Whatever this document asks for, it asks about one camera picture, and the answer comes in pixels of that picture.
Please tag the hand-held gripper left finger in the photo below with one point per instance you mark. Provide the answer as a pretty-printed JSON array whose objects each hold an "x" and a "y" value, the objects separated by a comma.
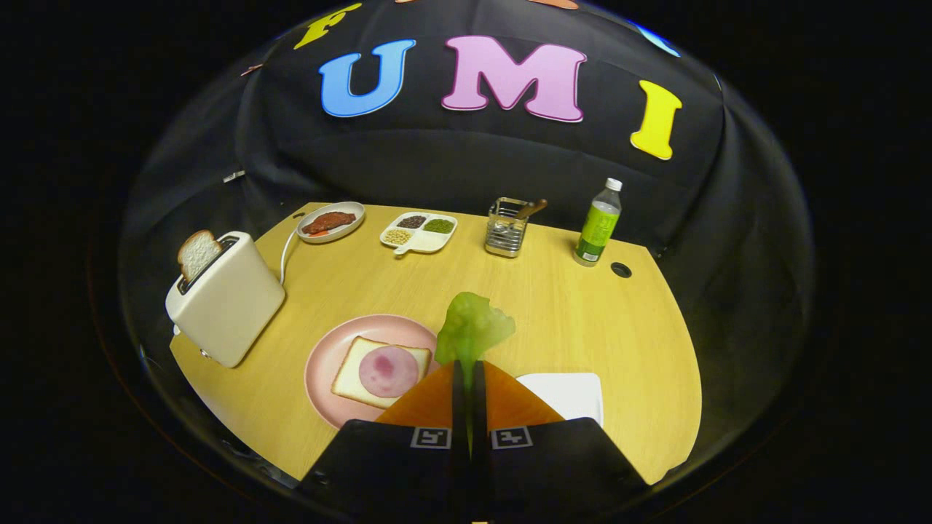
[{"x": 459, "y": 407}]

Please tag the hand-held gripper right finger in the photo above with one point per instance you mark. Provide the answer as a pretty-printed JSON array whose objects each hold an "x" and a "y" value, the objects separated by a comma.
[{"x": 479, "y": 407}]

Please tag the green lettuce leaf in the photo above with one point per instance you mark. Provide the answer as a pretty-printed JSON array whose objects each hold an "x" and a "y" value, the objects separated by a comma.
[{"x": 470, "y": 331}]

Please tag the toast bread slice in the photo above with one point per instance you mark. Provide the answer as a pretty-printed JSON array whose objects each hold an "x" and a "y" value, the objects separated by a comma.
[{"x": 196, "y": 255}]

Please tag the pink ham slice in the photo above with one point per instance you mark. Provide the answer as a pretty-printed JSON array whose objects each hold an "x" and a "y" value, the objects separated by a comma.
[{"x": 388, "y": 371}]

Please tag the white square plate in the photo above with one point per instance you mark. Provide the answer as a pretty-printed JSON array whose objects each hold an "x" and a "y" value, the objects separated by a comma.
[{"x": 568, "y": 393}]

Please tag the bread slice with ham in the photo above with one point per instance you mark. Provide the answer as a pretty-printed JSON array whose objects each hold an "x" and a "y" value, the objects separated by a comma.
[{"x": 349, "y": 378}]

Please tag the pink round plate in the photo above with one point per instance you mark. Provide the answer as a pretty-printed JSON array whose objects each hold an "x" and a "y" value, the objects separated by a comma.
[{"x": 328, "y": 364}]

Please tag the white divided dish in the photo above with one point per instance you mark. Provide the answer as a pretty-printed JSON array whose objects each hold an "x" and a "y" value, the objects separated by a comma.
[{"x": 422, "y": 243}]

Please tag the pile of yellow beans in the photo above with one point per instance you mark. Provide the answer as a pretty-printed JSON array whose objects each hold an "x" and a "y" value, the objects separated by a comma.
[{"x": 397, "y": 236}]

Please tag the pile of green beans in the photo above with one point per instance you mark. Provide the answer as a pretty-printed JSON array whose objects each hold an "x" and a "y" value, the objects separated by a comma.
[{"x": 439, "y": 226}]

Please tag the pile of dark beans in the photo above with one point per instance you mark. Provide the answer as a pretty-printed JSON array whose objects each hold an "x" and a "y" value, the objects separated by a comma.
[{"x": 413, "y": 222}]

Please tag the white round plate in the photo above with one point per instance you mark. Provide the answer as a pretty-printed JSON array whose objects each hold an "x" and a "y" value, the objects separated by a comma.
[{"x": 349, "y": 230}]

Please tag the green drink bottle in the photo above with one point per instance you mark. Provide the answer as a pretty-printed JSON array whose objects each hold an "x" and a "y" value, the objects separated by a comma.
[{"x": 597, "y": 229}]

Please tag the red meat piece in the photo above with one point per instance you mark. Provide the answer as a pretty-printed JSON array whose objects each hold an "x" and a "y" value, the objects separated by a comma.
[{"x": 331, "y": 222}]

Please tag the white toaster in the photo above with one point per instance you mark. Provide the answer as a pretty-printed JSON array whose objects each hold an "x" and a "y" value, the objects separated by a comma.
[{"x": 233, "y": 306}]

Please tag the black backdrop cloth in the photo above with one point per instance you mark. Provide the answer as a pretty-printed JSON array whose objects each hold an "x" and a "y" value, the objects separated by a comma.
[{"x": 510, "y": 160}]

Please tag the silver clip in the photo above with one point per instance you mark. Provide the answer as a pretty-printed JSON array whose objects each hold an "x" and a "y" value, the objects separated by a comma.
[{"x": 234, "y": 175}]

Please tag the red clip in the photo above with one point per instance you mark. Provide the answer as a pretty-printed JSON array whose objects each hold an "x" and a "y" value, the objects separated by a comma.
[{"x": 251, "y": 69}]

